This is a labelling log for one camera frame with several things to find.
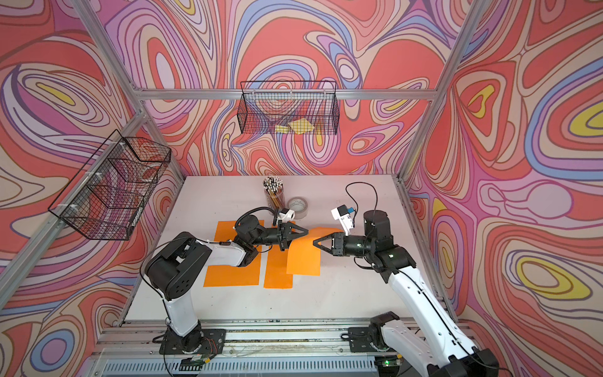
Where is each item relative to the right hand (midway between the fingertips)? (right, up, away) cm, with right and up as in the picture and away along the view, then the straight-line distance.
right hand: (316, 250), depth 68 cm
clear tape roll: (-6, +12, +39) cm, 42 cm away
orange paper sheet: (-14, -13, +19) cm, 27 cm away
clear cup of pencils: (-16, +20, +24) cm, 35 cm away
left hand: (-2, +2, +6) cm, 7 cm away
